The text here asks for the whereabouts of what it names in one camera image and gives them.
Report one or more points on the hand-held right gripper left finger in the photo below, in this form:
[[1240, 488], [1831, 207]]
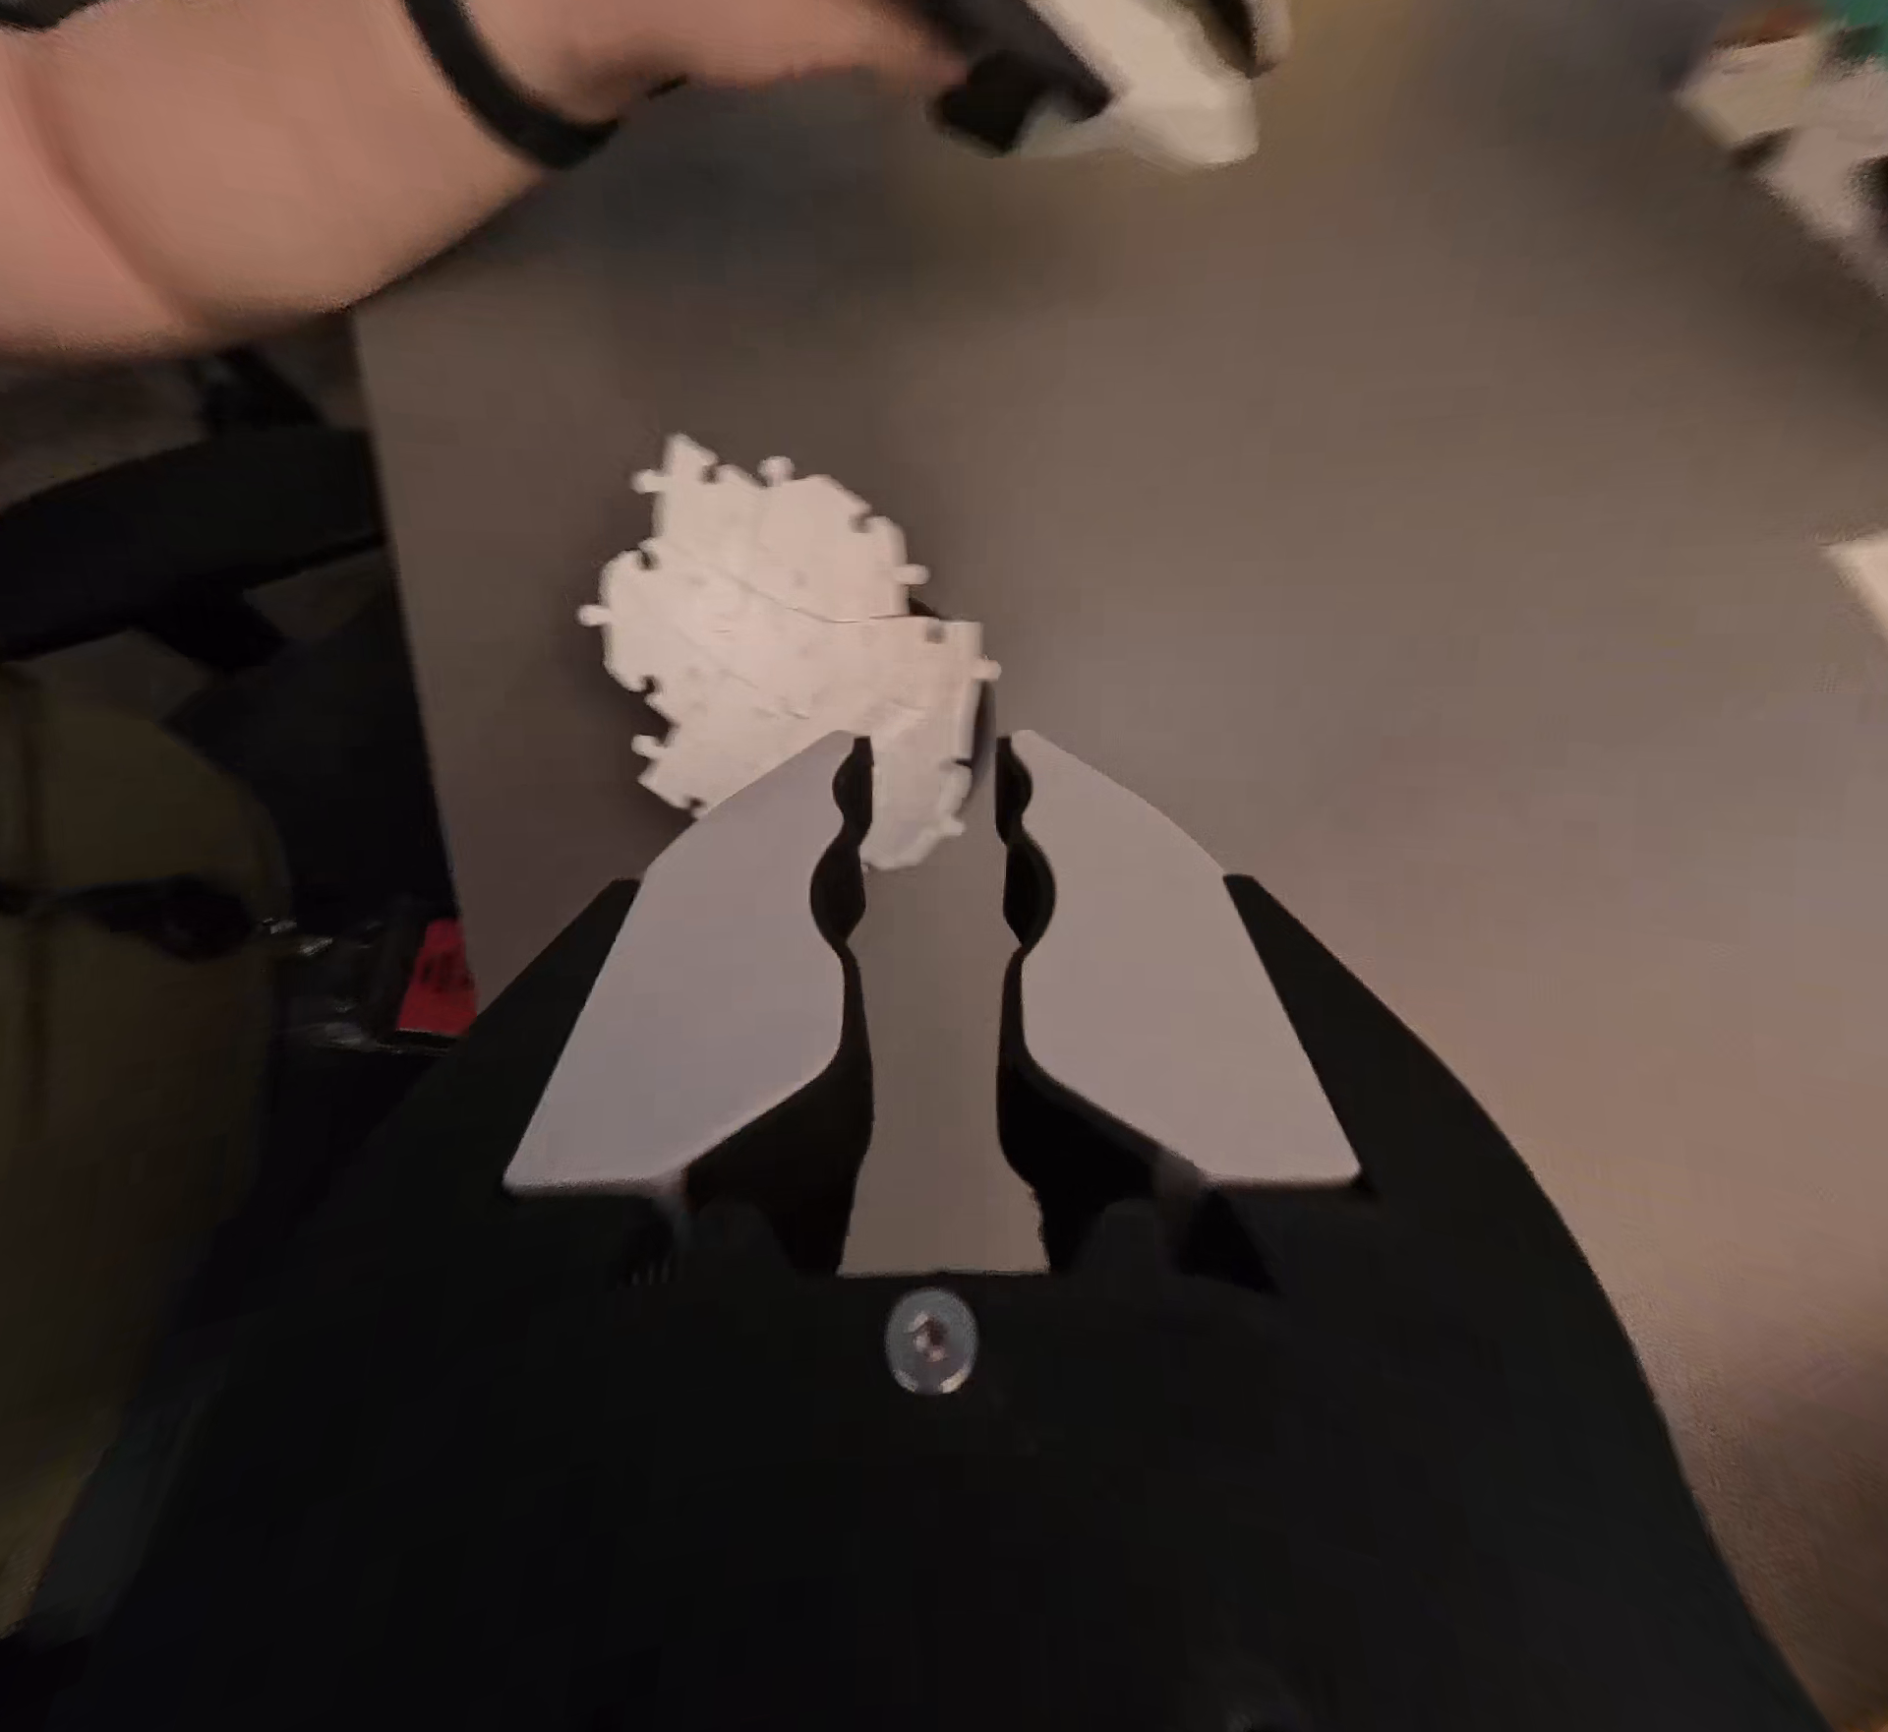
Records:
[[693, 1009]]

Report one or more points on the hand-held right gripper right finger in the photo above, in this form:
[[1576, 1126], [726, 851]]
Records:
[[1173, 1009]]

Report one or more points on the white half puzzle ball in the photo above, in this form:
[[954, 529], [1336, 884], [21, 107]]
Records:
[[767, 642]]

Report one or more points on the person's left forearm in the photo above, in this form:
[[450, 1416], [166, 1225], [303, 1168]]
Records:
[[222, 168]]

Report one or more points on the colourful puzzle box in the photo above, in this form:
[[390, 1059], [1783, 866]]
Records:
[[1807, 109]]

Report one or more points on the orange red tape strip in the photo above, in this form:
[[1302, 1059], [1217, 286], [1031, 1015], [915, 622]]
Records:
[[439, 977]]

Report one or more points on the white instruction leaflet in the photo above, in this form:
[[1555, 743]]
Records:
[[1865, 582]]

